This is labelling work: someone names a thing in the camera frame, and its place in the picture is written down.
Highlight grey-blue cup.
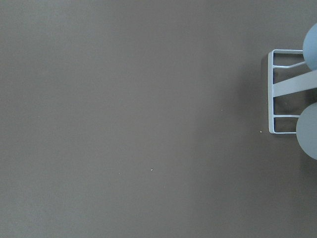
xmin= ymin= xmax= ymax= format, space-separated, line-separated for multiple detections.
xmin=296 ymin=103 xmax=317 ymax=160

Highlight light blue cup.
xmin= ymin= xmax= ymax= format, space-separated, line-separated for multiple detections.
xmin=303 ymin=24 xmax=317 ymax=71

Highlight white wire cup rack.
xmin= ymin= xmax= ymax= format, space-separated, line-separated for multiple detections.
xmin=267 ymin=49 xmax=317 ymax=134

